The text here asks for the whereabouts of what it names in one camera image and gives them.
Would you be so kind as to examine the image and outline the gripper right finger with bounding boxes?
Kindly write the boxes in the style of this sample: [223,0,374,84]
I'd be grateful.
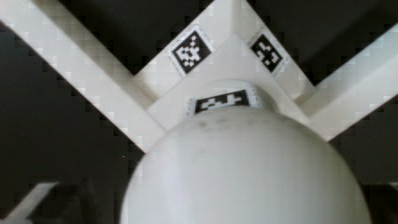
[360,183,398,224]

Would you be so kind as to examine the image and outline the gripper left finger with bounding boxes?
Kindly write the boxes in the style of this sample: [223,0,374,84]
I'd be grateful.
[0,179,109,224]

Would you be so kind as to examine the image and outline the white lamp bulb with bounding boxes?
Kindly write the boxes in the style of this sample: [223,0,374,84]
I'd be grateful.
[122,79,372,224]

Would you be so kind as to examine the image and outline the white lamp base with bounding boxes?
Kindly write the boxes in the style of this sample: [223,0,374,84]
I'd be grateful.
[136,0,313,129]

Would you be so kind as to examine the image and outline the white fence frame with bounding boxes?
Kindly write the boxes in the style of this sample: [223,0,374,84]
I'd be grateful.
[0,0,398,149]

